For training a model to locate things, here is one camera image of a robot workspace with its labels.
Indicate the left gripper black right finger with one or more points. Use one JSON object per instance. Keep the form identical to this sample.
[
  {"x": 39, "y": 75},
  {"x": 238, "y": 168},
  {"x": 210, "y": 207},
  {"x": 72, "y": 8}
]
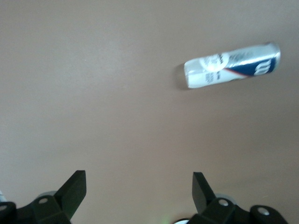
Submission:
[{"x": 205, "y": 200}]

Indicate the clear Wilson tennis ball can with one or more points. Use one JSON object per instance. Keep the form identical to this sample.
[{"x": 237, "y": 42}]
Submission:
[{"x": 233, "y": 66}]

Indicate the brown table cover sheet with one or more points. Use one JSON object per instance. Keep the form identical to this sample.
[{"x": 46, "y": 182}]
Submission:
[{"x": 93, "y": 93}]

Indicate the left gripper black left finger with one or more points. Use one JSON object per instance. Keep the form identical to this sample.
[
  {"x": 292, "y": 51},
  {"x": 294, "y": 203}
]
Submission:
[{"x": 67, "y": 198}]

